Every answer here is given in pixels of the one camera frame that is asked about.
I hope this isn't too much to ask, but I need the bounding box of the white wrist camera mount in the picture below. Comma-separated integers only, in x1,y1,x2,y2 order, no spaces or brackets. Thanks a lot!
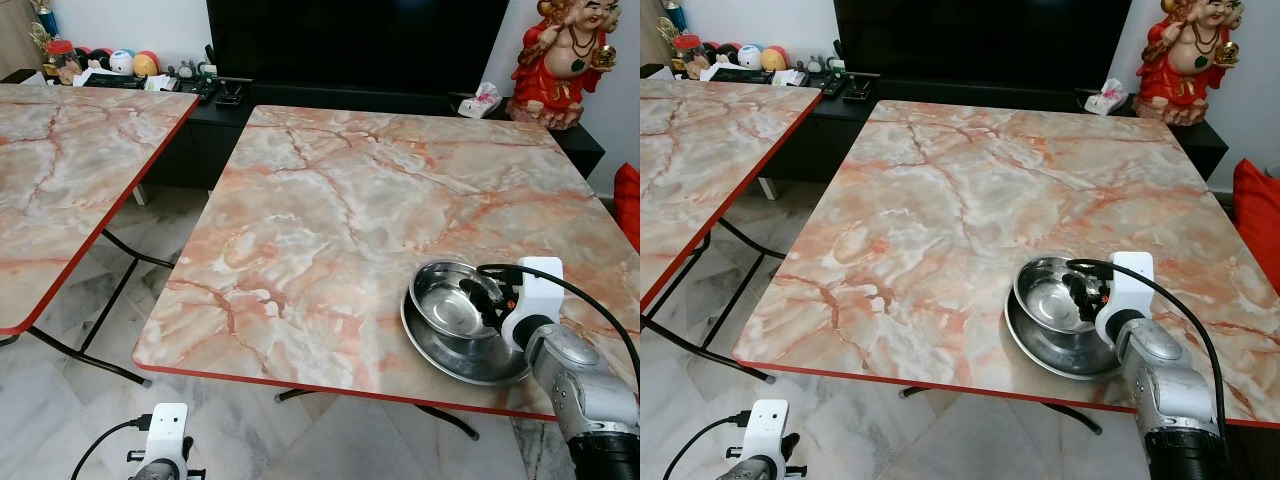
498,257,566,351
1095,252,1156,346
745,400,791,461
145,403,191,463

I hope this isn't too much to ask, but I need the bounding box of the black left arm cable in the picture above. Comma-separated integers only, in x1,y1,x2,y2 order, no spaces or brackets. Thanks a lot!
662,415,751,480
70,420,151,480

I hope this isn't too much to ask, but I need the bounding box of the red lid snack jar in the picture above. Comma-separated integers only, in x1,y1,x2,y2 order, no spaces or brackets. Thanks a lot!
672,35,703,81
47,40,79,86

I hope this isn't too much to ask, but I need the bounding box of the red cushion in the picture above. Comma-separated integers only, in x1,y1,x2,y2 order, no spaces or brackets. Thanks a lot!
612,162,641,251
1232,158,1280,266

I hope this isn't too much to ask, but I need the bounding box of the gold and blue trophy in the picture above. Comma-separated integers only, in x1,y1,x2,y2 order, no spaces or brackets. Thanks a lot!
28,0,56,51
660,0,691,41

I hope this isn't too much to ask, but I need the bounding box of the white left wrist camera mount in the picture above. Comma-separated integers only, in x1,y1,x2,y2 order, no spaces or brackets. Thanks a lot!
745,400,791,461
145,403,191,463

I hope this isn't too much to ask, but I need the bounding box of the red laughing buddha statue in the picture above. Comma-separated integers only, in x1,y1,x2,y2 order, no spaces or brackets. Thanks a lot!
1135,0,1246,126
507,0,613,131

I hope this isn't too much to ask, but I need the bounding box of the black television console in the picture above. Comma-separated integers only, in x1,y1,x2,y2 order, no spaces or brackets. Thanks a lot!
640,65,1229,196
0,68,606,191

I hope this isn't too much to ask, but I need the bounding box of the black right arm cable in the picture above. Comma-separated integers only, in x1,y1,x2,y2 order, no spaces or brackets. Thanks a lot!
1065,258,1226,441
477,262,641,386

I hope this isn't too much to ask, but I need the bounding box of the small steel bowl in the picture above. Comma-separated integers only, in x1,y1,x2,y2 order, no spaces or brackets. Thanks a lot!
1013,256,1106,351
410,260,513,358

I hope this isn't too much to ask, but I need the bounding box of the marble pattern folding table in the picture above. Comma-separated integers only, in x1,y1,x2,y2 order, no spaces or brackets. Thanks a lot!
0,85,201,386
640,78,823,383
733,98,1280,436
133,105,641,441

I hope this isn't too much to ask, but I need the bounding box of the black television screen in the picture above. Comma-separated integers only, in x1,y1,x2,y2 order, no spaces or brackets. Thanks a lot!
833,0,1134,91
207,0,511,96

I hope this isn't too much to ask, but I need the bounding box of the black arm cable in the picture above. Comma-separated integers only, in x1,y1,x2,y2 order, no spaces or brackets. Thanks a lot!
1065,258,1226,441
477,262,641,386
662,415,751,480
70,420,151,480

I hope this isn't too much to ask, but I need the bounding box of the large steel bowl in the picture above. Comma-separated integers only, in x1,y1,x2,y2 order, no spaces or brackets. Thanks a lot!
400,290,533,387
1005,295,1126,381

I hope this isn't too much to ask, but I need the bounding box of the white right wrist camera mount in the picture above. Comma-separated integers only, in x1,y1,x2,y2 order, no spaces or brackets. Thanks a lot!
498,257,566,351
1095,252,1156,346

